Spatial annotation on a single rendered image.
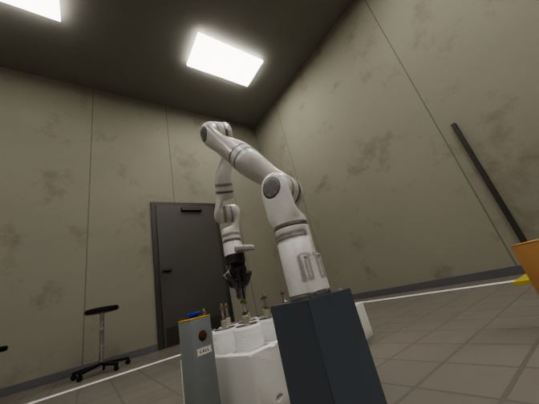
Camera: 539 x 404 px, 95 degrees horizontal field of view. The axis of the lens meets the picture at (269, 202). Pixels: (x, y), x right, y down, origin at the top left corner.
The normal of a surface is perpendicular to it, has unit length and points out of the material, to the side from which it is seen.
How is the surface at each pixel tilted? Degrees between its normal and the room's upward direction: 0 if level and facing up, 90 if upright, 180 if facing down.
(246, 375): 90
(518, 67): 90
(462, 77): 90
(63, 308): 90
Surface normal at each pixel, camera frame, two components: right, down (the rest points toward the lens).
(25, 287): 0.54, -0.41
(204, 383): 0.74, -0.39
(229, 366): -0.64, -0.14
